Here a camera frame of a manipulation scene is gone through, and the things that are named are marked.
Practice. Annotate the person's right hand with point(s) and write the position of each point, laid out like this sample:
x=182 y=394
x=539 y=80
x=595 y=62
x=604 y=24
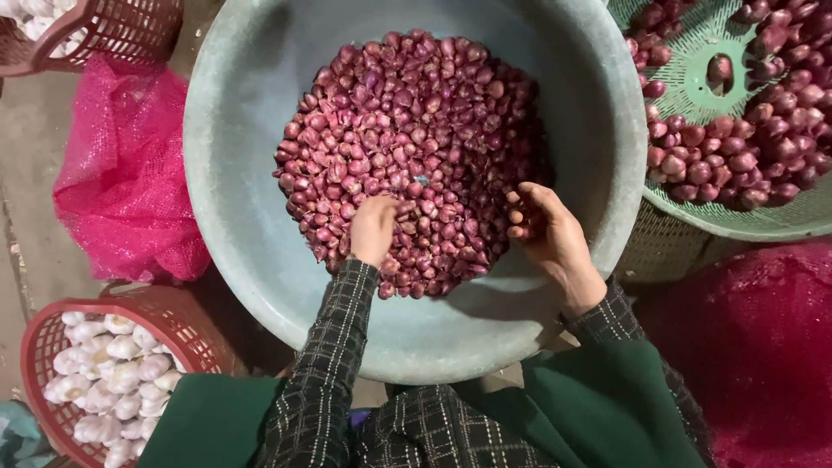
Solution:
x=556 y=242

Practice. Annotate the person's left hand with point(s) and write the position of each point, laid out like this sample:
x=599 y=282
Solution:
x=372 y=229

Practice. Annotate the person's left fingers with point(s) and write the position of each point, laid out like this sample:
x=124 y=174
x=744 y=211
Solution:
x=385 y=207

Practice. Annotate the person's right fingers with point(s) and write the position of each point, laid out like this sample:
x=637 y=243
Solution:
x=523 y=211

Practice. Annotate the large grey plastic basin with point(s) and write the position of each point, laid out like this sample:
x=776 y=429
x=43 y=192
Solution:
x=416 y=188

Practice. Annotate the heap of small red shallots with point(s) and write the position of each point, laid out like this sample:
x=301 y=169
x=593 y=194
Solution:
x=416 y=149

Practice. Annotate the beige woven basket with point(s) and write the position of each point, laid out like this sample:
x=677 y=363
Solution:
x=663 y=247

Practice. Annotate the person's green garment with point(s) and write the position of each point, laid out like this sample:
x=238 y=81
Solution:
x=585 y=416

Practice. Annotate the green perforated plastic tray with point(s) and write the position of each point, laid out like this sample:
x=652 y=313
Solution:
x=715 y=104

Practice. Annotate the pile of large red shallots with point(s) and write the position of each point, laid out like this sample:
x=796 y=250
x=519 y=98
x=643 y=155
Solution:
x=760 y=123

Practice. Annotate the red plastic basket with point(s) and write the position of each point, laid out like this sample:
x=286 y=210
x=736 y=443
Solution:
x=162 y=338
x=97 y=32

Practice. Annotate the pink mesh net sack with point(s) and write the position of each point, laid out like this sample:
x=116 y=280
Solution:
x=123 y=175

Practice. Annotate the red mesh sack of shallots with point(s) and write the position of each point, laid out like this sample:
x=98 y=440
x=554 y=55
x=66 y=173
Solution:
x=754 y=351

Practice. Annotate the pile of white garlic bulbs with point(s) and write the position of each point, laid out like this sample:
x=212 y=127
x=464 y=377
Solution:
x=39 y=19
x=110 y=383

